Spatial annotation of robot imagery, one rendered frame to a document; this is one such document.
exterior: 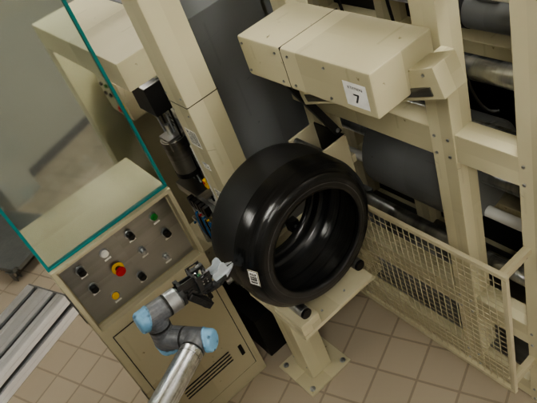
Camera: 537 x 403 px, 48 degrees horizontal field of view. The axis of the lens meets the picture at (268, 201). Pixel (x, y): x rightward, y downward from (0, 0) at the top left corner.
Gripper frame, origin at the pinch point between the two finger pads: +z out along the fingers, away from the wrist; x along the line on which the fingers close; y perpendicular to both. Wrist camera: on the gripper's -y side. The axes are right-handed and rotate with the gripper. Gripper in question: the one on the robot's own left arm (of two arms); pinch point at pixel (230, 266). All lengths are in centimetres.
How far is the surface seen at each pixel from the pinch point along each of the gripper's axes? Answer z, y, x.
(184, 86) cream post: 17, 52, 27
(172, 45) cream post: 17, 66, 27
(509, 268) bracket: 68, -17, -58
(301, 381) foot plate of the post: 28, -120, 29
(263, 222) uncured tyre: 11.7, 15.9, -9.1
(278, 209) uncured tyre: 17.3, 18.1, -10.7
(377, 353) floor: 64, -117, 11
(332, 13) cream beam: 62, 62, 2
